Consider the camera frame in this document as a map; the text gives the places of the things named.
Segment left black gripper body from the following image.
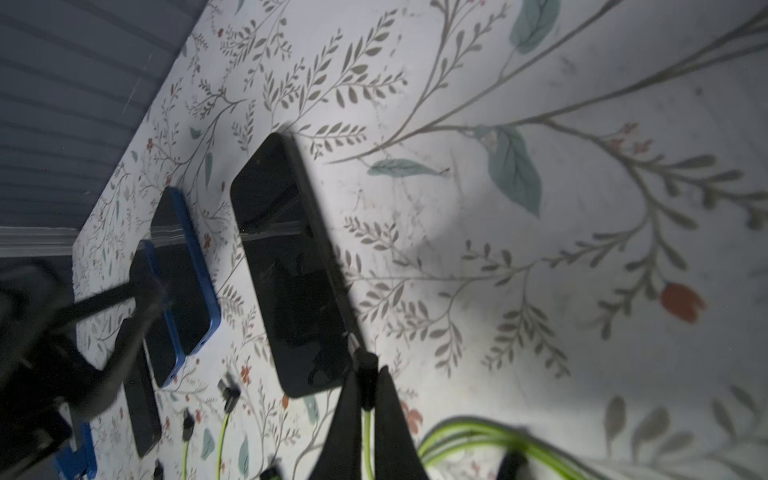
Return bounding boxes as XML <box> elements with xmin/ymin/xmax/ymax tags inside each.
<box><xmin>1</xmin><ymin>259</ymin><xmax>166</xmax><ymax>479</ymax></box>

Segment green wired earphones tangle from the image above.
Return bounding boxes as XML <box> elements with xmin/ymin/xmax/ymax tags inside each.
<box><xmin>179</xmin><ymin>350</ymin><xmax>595</xmax><ymax>480</ymax></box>

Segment small black smartphone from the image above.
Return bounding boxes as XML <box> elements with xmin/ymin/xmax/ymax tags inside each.
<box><xmin>123</xmin><ymin>341</ymin><xmax>162</xmax><ymax>458</ymax></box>

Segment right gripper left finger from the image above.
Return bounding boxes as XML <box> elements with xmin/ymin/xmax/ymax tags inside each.
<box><xmin>309</xmin><ymin>371</ymin><xmax>362</xmax><ymax>480</ymax></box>

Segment blue marker pen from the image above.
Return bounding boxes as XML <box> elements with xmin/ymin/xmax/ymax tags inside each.
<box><xmin>54</xmin><ymin>422</ymin><xmax>98</xmax><ymax>480</ymax></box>

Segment blue case smartphone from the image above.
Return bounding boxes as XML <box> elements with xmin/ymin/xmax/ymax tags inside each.
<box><xmin>150</xmin><ymin>187</ymin><xmax>222</xmax><ymax>355</ymax></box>
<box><xmin>129</xmin><ymin>240</ymin><xmax>186</xmax><ymax>388</ymax></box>

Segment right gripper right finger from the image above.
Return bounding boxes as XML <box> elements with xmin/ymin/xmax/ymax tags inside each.
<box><xmin>373</xmin><ymin>367</ymin><xmax>429</xmax><ymax>480</ymax></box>

